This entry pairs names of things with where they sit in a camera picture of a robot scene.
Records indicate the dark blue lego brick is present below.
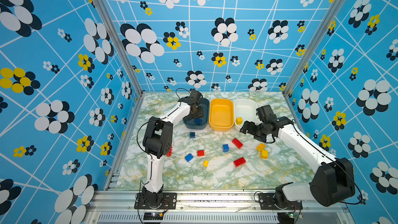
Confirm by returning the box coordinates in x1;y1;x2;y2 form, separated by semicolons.
194;118;202;125

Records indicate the dark teal plastic bin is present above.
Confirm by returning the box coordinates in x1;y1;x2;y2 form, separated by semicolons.
183;98;210;130

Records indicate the orange yellow lego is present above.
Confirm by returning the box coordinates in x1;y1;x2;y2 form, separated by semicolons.
257;143;266;152

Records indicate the yellow plastic bin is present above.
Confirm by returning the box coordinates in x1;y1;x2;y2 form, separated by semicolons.
209;99;234;131

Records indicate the long red lego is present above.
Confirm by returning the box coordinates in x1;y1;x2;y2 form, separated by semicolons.
233;157;246;168
166;147;173;157
232;138;243;149

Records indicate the white plastic bin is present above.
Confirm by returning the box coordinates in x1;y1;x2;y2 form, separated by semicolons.
234;99;260;131

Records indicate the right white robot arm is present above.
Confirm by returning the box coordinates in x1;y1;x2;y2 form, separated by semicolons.
240;117;356;208

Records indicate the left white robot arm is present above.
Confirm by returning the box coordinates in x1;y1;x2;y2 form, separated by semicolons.
141;91;203;207

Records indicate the small red lego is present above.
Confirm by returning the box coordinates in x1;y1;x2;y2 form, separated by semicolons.
197;150;205;157

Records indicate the blue lego centre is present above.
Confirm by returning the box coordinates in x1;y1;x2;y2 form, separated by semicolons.
222;144;229;152

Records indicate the light blue lego brick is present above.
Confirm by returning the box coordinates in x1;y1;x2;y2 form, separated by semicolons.
184;153;194;162

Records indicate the right circuit board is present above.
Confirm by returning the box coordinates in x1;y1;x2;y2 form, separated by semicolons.
277;213;302;224

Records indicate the circuit board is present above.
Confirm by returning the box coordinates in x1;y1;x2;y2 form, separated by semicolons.
143;212;164;220
277;213;302;224

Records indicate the left circuit board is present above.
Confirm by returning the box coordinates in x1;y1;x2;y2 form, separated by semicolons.
143;212;164;220

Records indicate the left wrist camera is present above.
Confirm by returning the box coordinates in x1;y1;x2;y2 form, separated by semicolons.
189;90;203;103

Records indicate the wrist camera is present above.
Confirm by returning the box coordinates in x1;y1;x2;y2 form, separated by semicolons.
256;105;277;123
189;90;203;103

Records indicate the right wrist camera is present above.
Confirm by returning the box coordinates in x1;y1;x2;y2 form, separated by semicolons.
256;105;277;123

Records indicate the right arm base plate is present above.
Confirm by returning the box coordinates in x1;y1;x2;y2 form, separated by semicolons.
255;192;303;211

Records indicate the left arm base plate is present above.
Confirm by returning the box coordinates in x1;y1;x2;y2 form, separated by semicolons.
134;192;177;210

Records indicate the aluminium front rail frame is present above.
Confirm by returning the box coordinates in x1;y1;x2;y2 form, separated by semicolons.
84;190;355;224

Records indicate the aluminium corner post right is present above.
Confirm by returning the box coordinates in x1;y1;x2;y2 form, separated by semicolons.
283;0;346;98

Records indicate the aluminium corner post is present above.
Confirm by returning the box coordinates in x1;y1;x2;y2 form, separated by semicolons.
94;0;143;99
283;0;346;98

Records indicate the aluminium corner post left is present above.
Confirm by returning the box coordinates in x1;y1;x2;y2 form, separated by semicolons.
94;0;143;99

